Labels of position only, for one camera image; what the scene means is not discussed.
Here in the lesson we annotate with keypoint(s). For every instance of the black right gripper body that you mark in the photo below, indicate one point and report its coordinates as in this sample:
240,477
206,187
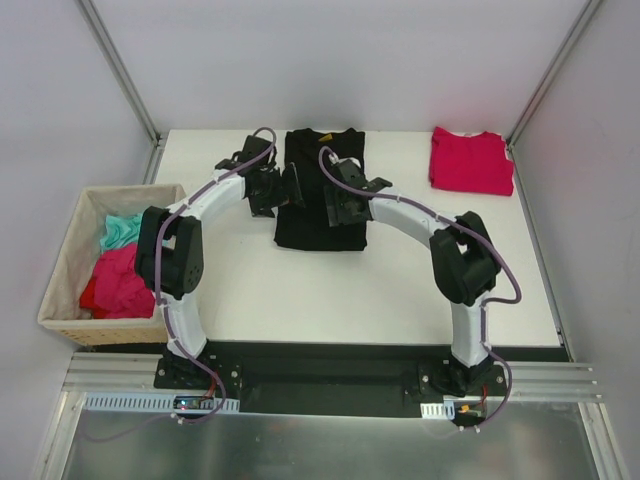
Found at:
338,204

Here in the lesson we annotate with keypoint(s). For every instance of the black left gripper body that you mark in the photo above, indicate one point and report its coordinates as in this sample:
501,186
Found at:
280,185

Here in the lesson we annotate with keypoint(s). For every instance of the black flower print t-shirt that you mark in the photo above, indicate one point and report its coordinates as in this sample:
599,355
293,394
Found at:
307,228

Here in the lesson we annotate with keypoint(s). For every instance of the wicker laundry basket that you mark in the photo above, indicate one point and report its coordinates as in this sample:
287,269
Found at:
60,309

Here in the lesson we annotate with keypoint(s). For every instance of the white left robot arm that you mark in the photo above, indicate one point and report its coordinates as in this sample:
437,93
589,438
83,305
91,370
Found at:
170,249

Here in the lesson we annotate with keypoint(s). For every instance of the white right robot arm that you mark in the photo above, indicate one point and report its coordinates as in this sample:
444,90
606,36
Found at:
464,262

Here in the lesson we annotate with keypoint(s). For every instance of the folded red t-shirt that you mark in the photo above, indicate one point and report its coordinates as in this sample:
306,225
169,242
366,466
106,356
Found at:
475,164

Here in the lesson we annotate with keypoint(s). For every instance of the teal t-shirt in basket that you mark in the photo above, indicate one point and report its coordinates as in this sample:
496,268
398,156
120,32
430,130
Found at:
120,231

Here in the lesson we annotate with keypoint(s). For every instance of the red t-shirt in basket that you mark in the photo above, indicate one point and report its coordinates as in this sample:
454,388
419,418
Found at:
114,290

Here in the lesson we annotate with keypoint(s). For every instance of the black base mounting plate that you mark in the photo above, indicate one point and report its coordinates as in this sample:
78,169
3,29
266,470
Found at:
354,380

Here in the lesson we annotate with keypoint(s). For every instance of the left aluminium frame post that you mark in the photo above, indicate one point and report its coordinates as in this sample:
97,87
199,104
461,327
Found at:
109,50

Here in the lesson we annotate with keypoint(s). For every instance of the aluminium frame post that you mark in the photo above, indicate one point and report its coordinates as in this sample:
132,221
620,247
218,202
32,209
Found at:
109,50
571,40

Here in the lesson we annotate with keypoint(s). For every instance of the right white cable duct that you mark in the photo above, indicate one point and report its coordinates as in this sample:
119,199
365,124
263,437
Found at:
451,410

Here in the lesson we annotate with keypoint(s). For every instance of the white cable duct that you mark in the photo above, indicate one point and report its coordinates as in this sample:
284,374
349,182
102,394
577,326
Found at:
159,403
451,410

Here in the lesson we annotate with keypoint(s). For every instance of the aluminium front rail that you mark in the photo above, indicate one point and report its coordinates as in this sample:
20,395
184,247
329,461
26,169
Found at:
532,381

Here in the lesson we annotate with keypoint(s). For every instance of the left white cable duct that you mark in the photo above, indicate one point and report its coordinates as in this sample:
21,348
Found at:
159,403

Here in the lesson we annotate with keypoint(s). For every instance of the right aluminium frame post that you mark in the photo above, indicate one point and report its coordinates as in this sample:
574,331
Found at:
571,40

